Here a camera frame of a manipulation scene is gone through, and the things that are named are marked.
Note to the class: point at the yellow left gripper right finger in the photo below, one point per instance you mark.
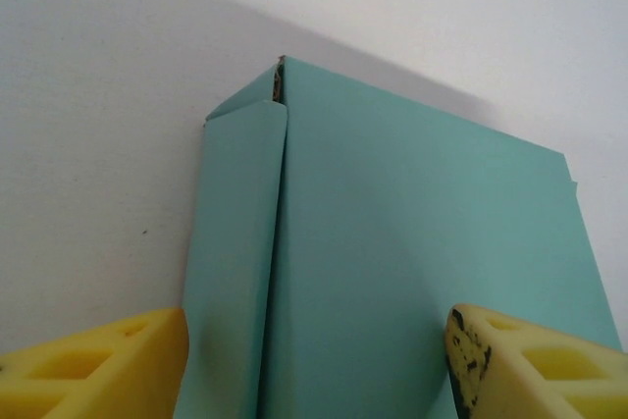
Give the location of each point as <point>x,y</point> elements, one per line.
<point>539,380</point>

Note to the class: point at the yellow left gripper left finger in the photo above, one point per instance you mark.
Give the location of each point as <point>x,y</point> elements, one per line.
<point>88,380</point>

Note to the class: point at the teal green cloth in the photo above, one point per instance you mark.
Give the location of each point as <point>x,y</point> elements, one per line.
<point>382,242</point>

